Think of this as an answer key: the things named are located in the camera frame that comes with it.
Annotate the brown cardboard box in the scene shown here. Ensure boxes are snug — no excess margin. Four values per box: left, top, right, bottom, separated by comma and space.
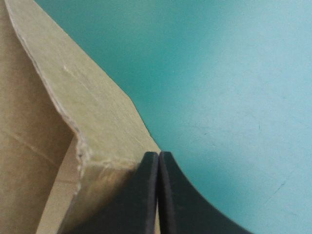
0, 0, 162, 234

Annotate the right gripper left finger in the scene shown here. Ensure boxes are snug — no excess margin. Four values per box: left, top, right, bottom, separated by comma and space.
63, 151, 160, 234

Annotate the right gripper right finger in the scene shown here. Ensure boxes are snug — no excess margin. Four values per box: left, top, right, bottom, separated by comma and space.
158, 151, 252, 234

